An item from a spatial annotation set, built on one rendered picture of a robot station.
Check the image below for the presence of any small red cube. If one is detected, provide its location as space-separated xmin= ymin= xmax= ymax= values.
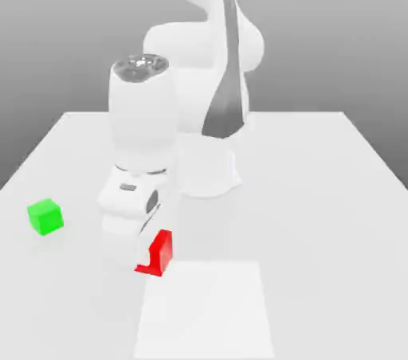
xmin=133 ymin=229 xmax=174 ymax=278

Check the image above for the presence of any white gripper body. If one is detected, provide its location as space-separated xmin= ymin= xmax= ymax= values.
xmin=101 ymin=202 xmax=163 ymax=271

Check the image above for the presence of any small green cube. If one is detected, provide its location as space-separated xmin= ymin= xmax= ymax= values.
xmin=26 ymin=198 xmax=65 ymax=237

